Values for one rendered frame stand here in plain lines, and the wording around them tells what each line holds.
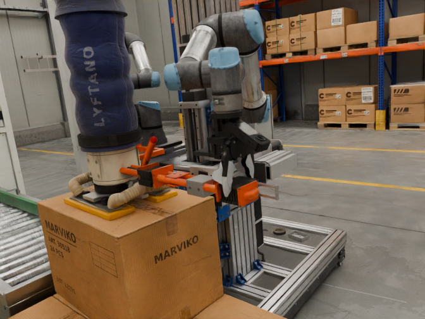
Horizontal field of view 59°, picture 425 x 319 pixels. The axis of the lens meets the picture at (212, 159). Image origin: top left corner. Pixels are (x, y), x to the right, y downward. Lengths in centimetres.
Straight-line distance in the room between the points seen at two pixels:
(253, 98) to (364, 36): 682
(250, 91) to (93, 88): 62
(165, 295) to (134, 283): 14
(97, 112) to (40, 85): 1035
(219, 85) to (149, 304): 72
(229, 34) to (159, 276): 84
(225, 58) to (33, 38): 1094
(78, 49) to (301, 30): 772
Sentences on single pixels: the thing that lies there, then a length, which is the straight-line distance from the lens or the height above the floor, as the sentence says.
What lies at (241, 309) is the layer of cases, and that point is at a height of 54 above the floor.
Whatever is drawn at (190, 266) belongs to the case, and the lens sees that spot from 134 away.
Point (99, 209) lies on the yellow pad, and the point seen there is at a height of 96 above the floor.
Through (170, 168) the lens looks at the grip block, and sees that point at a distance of 121.
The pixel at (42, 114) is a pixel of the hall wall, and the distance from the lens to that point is 1161.
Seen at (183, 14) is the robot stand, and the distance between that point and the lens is 201.
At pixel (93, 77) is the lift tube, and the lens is 131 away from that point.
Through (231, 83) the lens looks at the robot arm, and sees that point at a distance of 91.
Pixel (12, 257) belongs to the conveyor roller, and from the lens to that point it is 227.
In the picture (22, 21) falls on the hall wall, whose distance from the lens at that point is 1172.
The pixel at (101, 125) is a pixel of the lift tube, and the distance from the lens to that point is 130.
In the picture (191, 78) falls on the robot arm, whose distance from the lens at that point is 102.
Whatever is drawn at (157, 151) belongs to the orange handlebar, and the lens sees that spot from 158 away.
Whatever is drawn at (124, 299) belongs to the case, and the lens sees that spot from 123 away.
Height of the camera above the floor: 137
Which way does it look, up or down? 13 degrees down
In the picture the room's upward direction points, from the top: 5 degrees counter-clockwise
